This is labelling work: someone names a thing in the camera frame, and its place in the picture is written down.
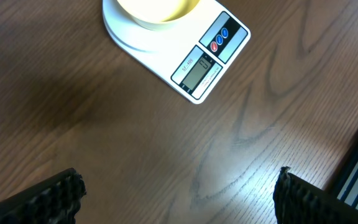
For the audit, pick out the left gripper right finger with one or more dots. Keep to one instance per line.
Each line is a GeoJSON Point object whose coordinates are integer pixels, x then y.
{"type": "Point", "coordinates": [299, 202]}

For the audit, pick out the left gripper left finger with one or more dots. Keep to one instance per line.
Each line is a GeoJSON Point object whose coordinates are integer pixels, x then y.
{"type": "Point", "coordinates": [54, 200]}

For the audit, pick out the white digital kitchen scale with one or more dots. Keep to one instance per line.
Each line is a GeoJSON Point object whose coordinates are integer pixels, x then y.
{"type": "Point", "coordinates": [190, 55]}

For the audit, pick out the pale yellow bowl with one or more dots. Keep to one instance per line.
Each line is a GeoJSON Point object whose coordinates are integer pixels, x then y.
{"type": "Point", "coordinates": [158, 14]}

